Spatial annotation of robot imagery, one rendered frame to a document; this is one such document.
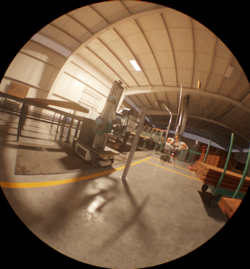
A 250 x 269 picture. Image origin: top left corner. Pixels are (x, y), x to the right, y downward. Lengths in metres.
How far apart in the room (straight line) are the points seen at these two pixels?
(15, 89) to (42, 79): 2.36
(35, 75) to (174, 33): 9.48
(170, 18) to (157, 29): 1.17
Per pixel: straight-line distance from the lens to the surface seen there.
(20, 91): 8.14
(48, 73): 8.59
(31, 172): 1.35
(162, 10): 5.72
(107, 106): 1.49
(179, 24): 6.55
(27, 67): 8.79
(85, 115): 8.93
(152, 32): 6.77
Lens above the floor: 0.79
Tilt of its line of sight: 1 degrees down
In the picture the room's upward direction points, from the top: 17 degrees clockwise
